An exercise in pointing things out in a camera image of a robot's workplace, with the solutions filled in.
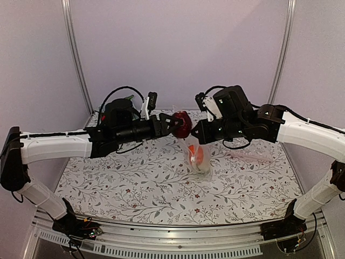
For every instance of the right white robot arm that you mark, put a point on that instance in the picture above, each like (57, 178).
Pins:
(278, 123)

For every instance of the dark red apple toy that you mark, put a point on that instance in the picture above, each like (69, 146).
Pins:
(184, 130)

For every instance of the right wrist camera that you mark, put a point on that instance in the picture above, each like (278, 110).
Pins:
(208, 105)

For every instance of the floral patterned table mat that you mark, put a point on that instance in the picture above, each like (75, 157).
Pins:
(152, 183)

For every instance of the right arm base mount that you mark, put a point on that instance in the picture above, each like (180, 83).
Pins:
(289, 225)

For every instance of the white daikon radish toy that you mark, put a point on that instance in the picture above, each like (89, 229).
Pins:
(202, 169)

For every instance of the right aluminium frame post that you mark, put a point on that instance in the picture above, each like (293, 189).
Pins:
(286, 37)

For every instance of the aluminium frame post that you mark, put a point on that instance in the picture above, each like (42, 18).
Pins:
(286, 37)
(67, 13)

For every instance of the left aluminium frame post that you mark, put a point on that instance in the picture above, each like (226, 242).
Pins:
(67, 13)

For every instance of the orange pepper toy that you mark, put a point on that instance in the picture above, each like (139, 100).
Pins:
(196, 154)

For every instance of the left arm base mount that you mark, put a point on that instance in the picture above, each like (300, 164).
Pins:
(71, 226)

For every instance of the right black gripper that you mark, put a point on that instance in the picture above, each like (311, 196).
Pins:
(200, 136)

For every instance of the front aluminium rail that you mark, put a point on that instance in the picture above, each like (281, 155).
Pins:
(120, 239)

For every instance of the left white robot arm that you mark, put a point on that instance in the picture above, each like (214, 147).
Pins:
(22, 149)

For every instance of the clear zip bag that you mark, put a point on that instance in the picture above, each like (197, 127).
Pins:
(242, 148)
(191, 140)

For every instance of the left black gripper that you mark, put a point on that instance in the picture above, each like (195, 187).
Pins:
(163, 117)

